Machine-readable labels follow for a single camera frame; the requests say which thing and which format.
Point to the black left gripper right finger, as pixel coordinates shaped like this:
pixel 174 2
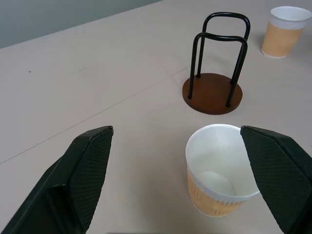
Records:
pixel 280 170

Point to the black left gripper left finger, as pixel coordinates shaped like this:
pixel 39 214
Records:
pixel 80 175

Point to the brown white ribbed paper cup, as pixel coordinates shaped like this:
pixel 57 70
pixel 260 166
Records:
pixel 214 175
pixel 282 34

